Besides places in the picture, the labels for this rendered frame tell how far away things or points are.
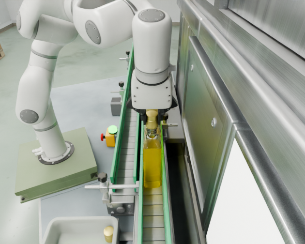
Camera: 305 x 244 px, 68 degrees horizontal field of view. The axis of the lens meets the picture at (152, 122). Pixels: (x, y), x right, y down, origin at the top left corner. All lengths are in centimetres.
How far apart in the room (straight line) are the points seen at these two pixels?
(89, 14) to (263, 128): 35
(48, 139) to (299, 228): 90
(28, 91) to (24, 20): 22
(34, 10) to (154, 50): 36
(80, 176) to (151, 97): 57
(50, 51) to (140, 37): 47
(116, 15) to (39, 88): 44
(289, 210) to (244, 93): 16
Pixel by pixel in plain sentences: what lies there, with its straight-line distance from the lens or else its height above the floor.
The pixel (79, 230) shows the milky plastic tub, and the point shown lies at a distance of 88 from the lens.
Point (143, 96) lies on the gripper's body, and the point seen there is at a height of 126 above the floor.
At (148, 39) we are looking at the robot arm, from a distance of 43.
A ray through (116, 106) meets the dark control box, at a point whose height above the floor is 82.
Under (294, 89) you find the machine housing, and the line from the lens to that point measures 29.
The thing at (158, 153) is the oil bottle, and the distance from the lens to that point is 68.
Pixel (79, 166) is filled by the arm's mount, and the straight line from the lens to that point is 99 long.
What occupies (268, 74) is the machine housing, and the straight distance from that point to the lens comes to 34.
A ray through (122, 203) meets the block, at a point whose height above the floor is 88.
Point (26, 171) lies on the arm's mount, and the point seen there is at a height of 82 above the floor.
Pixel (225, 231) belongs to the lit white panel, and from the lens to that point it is 46.
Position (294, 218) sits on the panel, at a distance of 28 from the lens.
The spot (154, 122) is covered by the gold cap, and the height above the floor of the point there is 116.
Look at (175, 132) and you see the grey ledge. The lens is 103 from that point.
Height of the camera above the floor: 153
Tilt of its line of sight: 37 degrees down
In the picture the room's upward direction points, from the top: straight up
